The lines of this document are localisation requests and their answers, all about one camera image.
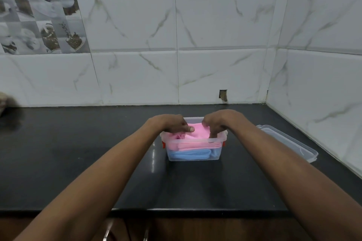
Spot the person's right hand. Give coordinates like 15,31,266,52
202,109,244,138

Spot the person's left hand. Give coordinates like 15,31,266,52
146,114,195,133

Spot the clear plastic storage box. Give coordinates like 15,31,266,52
160,117,228,162

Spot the person's left forearm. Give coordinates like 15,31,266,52
14,122,164,241

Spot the clear plastic box lid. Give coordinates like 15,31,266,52
256,125,319,163

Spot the pink cloth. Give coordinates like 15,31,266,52
166,123,222,152

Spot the person's right forearm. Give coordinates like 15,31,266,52
225,116,362,241

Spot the blue cloth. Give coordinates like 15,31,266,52
167,148,222,161

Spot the brown fuzzy object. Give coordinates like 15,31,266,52
0,92,19,117

